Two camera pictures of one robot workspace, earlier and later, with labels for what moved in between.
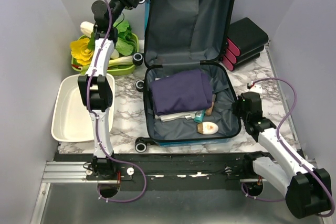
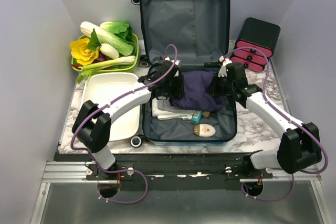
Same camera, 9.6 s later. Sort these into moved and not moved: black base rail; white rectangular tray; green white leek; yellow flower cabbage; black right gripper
Moved: white rectangular tray; black right gripper
Not moved: black base rail; yellow flower cabbage; green white leek
